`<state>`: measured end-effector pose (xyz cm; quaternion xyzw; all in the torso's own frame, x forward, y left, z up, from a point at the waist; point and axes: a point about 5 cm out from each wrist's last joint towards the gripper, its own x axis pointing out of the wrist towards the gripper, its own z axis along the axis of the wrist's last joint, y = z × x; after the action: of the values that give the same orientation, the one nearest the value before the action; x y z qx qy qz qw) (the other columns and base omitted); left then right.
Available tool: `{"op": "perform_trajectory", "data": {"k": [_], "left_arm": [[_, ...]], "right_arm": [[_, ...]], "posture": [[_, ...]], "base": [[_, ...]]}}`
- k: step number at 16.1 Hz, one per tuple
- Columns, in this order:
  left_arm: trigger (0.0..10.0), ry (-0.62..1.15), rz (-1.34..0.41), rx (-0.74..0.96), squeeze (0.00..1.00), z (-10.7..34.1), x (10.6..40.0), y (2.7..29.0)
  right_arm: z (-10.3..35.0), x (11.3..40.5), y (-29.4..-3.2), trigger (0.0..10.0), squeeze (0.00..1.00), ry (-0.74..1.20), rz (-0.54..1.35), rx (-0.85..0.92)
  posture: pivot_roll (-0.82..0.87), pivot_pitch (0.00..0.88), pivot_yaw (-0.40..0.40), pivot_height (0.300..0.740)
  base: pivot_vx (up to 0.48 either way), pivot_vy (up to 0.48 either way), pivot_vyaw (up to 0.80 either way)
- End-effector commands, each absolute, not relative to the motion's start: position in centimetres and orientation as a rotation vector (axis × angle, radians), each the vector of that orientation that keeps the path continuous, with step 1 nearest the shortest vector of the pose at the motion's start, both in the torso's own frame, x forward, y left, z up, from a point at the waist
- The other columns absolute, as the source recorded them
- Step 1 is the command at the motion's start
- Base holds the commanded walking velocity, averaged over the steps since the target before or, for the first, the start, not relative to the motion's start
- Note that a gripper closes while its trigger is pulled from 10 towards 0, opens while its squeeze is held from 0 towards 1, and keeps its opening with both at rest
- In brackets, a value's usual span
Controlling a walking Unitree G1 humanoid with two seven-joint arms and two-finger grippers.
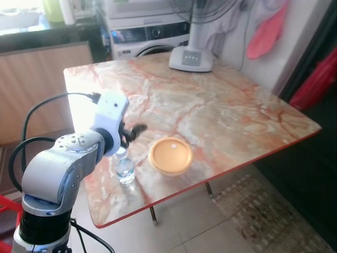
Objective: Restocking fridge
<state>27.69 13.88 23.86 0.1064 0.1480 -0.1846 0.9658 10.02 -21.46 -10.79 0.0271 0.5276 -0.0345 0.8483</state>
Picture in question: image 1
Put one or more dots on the marble pattern folding table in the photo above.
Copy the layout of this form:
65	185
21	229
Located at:
210	105

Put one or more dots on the red hanging cloth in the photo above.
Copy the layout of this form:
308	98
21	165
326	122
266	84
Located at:
266	34

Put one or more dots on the orange round bowl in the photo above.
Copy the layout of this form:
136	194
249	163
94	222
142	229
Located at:
170	155

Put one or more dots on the grey hanging cloth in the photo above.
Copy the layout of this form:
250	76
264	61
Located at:
231	26

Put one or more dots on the red plastic bag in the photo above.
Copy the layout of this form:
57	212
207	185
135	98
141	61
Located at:
316	79

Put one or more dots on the clear plastic water bottle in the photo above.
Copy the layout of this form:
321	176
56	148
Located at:
125	169

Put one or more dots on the white plastic bottle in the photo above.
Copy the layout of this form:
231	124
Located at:
67	11

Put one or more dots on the wooden counter cabinet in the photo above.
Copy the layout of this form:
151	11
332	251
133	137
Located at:
42	89

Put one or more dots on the grey table fan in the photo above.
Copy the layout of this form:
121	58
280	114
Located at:
190	58

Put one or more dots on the red plastic stool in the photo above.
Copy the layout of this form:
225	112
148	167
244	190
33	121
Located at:
6	211

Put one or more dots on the green plastic bottle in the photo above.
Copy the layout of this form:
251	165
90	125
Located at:
52	9

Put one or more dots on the white washing machine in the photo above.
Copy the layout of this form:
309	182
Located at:
142	37

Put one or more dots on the white plastic basin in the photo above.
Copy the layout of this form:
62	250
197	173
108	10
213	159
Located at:
18	20

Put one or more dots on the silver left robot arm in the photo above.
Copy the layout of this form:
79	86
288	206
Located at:
52	174

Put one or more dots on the patterned floor rug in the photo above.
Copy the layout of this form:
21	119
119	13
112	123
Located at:
268	216

